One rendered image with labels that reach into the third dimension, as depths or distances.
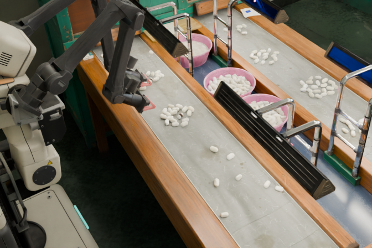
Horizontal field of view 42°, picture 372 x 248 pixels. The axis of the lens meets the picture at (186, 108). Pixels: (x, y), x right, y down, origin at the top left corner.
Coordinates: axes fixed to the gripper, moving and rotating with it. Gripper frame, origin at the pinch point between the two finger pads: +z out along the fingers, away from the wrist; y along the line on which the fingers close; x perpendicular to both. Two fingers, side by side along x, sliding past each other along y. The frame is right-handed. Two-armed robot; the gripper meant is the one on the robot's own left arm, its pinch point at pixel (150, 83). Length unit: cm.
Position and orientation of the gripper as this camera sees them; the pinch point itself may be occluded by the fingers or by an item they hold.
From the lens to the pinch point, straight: 252.6
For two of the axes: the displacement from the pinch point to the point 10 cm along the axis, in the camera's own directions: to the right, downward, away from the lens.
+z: 7.1, 2.8, 6.4
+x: -5.4, 8.0, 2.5
